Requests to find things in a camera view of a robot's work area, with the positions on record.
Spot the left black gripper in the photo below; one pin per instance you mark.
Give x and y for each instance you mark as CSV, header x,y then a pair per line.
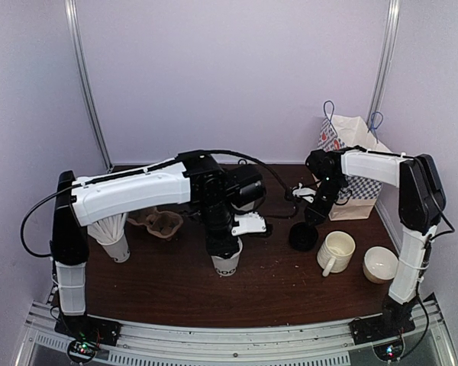
x,y
217,248

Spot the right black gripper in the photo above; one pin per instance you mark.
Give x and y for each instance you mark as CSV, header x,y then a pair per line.
x,y
320,214

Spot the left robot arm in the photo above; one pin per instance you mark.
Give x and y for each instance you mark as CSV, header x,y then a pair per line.
x,y
193,178

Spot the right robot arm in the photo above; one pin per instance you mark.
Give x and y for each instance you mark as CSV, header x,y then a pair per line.
x,y
421,201

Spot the stack of black lids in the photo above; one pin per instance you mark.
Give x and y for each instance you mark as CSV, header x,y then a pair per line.
x,y
303,237

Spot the cream ceramic mug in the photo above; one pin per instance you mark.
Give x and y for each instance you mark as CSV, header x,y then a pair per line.
x,y
336,252

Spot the cardboard cup carrier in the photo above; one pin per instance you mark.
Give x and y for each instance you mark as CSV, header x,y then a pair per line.
x,y
161,224

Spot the cream ceramic bowl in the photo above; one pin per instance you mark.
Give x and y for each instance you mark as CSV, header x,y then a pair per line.
x,y
379,265

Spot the paper cup holding straws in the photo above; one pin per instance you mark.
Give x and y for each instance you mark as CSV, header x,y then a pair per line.
x,y
119,250

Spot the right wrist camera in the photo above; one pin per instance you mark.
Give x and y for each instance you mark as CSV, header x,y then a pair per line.
x,y
300,193

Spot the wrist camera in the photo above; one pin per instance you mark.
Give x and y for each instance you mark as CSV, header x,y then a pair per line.
x,y
300,193
250,223

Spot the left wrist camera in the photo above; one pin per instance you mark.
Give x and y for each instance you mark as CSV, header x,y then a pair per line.
x,y
250,223

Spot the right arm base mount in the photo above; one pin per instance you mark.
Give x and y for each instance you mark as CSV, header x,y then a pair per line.
x,y
375,328

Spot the aluminium front rail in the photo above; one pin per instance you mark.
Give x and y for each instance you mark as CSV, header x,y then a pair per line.
x,y
329,343

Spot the left aluminium frame post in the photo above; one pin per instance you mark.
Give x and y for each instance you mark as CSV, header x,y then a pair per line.
x,y
75,34

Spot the aluminium frame post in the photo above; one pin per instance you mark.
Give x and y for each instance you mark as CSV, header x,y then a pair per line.
x,y
385,63
75,34

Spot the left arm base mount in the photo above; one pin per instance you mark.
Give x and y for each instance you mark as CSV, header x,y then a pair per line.
x,y
88,328

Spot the right aluminium frame post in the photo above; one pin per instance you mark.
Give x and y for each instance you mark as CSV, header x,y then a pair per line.
x,y
385,63

